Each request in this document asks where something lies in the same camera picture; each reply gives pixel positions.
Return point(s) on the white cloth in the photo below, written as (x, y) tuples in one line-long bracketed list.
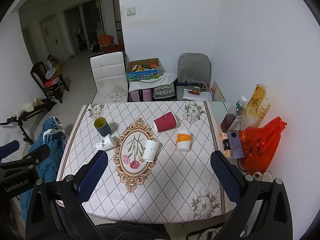
[(165, 78)]

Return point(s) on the beige door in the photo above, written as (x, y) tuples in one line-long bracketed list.
[(51, 40)]

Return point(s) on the black and white patterned bag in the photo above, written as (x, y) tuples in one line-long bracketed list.
[(163, 91)]

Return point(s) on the brown liquid bottle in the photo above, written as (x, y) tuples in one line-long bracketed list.
[(228, 122)]

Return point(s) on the orange packet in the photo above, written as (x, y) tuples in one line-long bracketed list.
[(225, 145)]

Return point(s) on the white carton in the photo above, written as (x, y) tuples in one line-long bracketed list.
[(236, 123)]

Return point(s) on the black stand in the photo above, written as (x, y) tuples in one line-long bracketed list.
[(22, 128)]

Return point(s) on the orange and white cup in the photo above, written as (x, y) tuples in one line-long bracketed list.
[(183, 140)]

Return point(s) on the blue quilted jacket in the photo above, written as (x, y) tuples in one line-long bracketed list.
[(52, 146)]

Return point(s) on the plain white cup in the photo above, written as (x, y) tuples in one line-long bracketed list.
[(150, 150)]

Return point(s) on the green cup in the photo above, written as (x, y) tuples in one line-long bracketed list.
[(103, 127)]

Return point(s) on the blue printed cardboard box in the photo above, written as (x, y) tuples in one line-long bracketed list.
[(142, 76)]

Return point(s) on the orange plastic bag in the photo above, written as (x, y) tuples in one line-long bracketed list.
[(260, 145)]

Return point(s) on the white light switch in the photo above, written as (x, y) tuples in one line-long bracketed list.
[(131, 11)]

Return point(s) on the white padded chair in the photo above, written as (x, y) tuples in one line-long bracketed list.
[(107, 70)]

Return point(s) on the yellow snack bag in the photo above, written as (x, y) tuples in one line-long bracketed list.
[(257, 102)]

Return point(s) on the grey smartphone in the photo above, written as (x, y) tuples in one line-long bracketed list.
[(235, 145)]

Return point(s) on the sliding glass door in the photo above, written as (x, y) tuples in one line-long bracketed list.
[(85, 25)]

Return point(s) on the grey cushioned chair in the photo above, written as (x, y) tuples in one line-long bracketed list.
[(193, 65)]

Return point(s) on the pile of clothes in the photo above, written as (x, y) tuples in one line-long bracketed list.
[(53, 77)]

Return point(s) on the pink storage case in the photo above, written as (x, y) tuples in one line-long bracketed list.
[(140, 95)]

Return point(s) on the floral diamond-pattern tablecloth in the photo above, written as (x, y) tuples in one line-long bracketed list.
[(170, 180)]

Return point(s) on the dark wooden chair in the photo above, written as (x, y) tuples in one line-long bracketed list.
[(37, 72)]

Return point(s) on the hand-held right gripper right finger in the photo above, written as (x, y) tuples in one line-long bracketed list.
[(226, 177)]

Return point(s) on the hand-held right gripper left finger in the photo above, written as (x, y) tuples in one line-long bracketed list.
[(92, 177)]

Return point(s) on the white cup with leaf print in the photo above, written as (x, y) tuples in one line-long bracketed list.
[(106, 143)]

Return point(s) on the orange boxes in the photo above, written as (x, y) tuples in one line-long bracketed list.
[(110, 43)]

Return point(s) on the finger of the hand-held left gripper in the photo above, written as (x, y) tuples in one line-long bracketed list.
[(37, 155), (10, 148)]

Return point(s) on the red paper cup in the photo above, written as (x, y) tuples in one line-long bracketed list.
[(165, 123)]

